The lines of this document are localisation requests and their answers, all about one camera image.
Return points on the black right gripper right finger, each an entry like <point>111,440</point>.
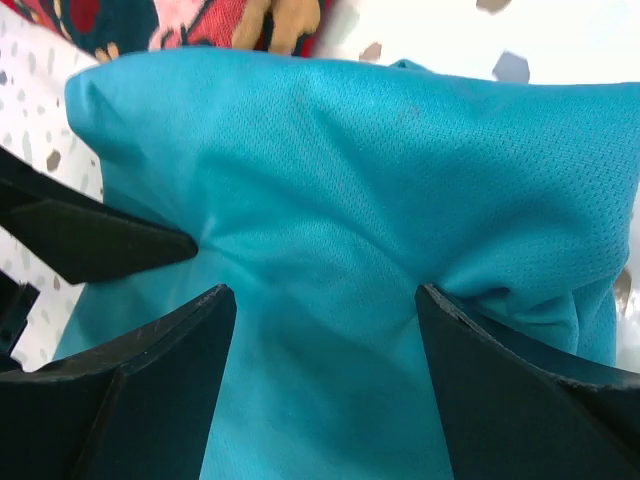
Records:
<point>513,407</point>

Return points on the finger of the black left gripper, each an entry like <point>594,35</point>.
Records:
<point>81,239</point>

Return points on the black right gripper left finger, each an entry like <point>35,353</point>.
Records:
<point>137,407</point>

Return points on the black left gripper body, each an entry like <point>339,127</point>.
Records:
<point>17,300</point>

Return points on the teal t shirt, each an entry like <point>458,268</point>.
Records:
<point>323,193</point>

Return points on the red cartoon folded cloth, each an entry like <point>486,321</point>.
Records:
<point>107,29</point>

